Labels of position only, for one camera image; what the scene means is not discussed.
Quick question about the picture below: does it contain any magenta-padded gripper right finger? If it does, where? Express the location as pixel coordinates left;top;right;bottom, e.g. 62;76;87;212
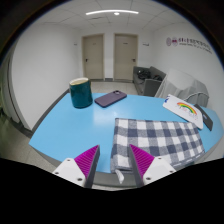
127;143;177;188

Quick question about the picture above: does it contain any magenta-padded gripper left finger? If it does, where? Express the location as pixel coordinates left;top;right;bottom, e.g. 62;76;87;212
52;144;101;189

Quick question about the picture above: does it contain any grey white checked towel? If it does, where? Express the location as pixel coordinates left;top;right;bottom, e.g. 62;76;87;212
110;117;206;184

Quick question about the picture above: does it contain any white rainbow-print mouse pad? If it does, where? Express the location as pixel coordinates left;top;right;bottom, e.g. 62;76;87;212
162;93;205;130

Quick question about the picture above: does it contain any purple smartphone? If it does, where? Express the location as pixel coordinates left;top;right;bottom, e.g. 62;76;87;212
94;89;128;108

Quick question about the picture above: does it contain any dark green mug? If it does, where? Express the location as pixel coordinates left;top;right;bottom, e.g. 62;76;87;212
68;77;94;109

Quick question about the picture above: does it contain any black tablet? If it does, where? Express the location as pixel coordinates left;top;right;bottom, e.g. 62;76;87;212
193;103;214;132

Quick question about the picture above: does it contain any grey sofa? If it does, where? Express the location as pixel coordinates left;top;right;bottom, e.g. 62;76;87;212
132;65;167;98

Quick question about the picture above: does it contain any grey cloth-covered furniture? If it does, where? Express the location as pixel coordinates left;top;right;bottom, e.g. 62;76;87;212
154;68;211;108

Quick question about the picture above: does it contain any black bag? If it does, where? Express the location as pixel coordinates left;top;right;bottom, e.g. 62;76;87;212
137;69;152;80

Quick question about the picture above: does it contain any beige door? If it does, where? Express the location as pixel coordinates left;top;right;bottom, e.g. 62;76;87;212
113;32;139;81
81;33;105;81

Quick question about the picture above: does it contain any long ceiling light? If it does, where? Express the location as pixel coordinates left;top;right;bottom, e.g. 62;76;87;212
85;9;140;16

